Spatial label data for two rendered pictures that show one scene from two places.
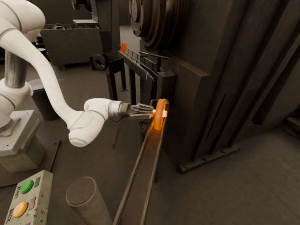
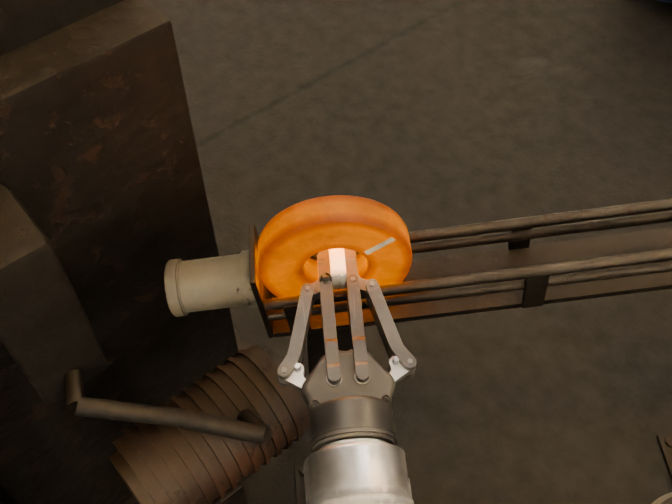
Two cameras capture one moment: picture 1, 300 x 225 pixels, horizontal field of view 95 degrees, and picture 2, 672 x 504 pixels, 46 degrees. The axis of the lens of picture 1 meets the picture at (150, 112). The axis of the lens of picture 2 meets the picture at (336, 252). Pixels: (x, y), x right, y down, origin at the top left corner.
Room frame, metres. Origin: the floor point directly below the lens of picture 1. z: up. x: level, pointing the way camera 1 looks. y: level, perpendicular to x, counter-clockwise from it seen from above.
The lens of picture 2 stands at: (0.68, 0.40, 1.34)
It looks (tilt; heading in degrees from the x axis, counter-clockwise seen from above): 54 degrees down; 254
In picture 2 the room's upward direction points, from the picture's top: straight up
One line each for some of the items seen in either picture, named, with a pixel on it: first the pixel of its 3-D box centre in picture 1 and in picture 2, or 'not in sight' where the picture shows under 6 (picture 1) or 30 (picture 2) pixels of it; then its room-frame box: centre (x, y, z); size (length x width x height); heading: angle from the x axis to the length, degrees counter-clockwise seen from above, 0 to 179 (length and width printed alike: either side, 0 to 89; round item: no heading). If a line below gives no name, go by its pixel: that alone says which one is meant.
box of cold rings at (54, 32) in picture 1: (75, 44); not in sight; (3.32, 1.72, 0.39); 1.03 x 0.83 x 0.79; 117
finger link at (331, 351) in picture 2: (143, 110); (329, 333); (0.58, 0.03, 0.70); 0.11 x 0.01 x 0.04; 80
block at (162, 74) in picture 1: (165, 89); (25, 300); (0.86, -0.10, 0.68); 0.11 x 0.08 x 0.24; 113
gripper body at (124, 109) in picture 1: (130, 110); (349, 401); (0.58, 0.10, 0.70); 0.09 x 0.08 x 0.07; 78
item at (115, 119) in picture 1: (111, 89); not in sight; (1.39, 0.45, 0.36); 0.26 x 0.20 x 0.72; 58
